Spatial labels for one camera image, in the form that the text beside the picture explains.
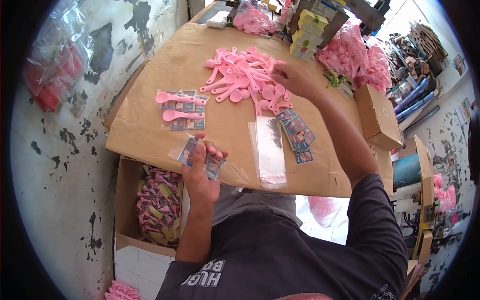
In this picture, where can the person's left hand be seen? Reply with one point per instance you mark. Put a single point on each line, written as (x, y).
(200, 183)

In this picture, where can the person's right hand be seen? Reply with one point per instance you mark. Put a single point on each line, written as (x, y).
(300, 82)

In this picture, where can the person's left thumb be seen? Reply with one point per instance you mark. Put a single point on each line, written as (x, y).
(199, 152)

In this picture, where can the person's left fingers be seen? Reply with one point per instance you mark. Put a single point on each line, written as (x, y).
(218, 153)

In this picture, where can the person's right fingers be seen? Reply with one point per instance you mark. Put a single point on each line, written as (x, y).
(281, 75)

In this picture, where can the clear bag with printed card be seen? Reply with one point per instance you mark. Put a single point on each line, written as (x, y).
(186, 152)

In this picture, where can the packed pink spoon with card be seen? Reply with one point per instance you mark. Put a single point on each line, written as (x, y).
(180, 99)
(183, 119)

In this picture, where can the pile of loose pink spoons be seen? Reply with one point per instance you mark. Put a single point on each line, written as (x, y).
(243, 80)

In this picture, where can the stack of yellow green boxes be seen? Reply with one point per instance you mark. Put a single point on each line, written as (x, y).
(309, 35)

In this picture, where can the stack of clear plastic bags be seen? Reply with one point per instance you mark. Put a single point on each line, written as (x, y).
(269, 153)

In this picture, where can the green and white small tool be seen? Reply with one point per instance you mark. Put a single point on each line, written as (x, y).
(339, 84)

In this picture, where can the clear bag of pink spoons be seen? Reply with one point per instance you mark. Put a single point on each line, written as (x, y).
(255, 20)

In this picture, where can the stack of printed blue cards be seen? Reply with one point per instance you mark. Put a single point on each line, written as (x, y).
(300, 135)

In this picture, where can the person's legs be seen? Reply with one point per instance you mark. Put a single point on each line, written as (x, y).
(255, 204)

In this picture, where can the heap of packed spoon packets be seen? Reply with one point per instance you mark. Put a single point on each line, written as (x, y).
(157, 206)

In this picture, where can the large bags of pink spoons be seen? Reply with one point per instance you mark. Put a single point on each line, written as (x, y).
(352, 58)

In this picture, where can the white plastic wad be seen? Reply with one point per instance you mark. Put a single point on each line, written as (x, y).
(218, 20)

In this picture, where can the brown cardboard sheet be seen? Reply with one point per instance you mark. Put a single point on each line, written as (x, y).
(180, 60)

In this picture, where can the open cardboard carton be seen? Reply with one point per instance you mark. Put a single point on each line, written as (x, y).
(125, 210)

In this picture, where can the closed brown cardboard box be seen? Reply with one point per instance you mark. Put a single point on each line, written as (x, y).
(377, 118)

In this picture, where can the pink bag under table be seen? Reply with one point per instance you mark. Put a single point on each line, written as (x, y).
(324, 210)

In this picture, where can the person's body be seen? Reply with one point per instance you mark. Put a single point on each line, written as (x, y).
(285, 258)

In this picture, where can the blue foil rolls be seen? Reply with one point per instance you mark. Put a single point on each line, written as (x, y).
(414, 101)

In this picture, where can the blue drum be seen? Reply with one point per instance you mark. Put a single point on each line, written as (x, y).
(407, 170)

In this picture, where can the pink packets pile on floor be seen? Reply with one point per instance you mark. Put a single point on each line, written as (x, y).
(122, 291)

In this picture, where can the hanging clear and red bags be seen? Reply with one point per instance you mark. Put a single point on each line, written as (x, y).
(56, 63)

